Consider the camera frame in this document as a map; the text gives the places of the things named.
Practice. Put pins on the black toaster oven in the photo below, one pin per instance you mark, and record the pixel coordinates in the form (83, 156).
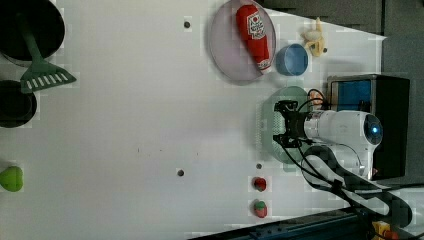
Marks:
(387, 98)

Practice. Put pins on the orange toy fruit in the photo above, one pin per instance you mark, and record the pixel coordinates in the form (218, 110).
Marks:
(316, 102)

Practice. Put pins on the red strawberry with green top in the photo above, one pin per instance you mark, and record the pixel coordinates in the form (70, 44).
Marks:
(260, 209)

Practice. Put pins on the blue metal rail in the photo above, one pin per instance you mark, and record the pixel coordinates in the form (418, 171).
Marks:
(339, 224)

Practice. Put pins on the peeled toy banana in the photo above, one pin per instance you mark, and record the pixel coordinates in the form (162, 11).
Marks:
(314, 40)

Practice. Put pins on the small black pot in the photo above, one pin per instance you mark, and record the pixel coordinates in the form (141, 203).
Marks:
(16, 108)

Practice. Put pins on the grey round plate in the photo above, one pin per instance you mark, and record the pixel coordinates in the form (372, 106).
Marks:
(226, 47)

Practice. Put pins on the red ketchup bottle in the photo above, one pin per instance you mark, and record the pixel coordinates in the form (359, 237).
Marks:
(253, 34)

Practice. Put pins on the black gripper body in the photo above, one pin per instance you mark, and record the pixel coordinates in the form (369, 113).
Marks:
(294, 133)

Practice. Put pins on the mint green oval strainer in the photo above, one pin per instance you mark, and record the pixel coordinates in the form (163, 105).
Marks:
(270, 123)

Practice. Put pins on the blue bowl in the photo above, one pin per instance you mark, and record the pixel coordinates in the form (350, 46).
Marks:
(292, 60)

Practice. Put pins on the large black pot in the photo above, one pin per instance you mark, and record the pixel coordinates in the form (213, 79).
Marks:
(44, 20)

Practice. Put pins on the green toy pear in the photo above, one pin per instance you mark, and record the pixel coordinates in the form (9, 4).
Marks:
(11, 179)

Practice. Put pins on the red toy strawberry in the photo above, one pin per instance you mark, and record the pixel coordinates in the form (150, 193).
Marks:
(260, 184)

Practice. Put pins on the green slotted spatula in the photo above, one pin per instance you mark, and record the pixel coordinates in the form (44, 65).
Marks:
(41, 74)

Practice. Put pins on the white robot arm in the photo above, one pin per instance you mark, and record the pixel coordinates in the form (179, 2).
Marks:
(336, 150)

